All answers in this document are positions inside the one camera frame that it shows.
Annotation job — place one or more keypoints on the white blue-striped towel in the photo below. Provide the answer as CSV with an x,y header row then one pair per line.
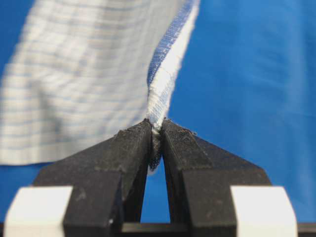
x,y
85,69

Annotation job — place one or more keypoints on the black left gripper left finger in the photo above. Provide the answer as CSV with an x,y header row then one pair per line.
x,y
88,194

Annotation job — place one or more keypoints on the blue table cloth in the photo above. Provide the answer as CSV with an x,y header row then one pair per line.
x,y
247,83

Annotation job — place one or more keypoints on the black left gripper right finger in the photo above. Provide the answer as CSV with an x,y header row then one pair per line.
x,y
218,194

